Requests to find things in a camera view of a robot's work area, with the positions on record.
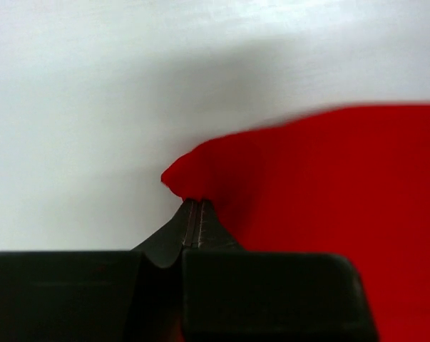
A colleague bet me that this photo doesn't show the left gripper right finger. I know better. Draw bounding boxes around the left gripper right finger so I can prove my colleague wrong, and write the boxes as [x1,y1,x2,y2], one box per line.
[181,200,379,341]

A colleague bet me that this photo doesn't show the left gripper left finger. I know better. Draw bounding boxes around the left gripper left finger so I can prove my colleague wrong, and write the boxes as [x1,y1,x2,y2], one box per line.
[0,200,197,341]

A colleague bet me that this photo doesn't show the red t shirt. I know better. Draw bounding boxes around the red t shirt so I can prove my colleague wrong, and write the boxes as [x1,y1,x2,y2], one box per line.
[161,104,430,341]

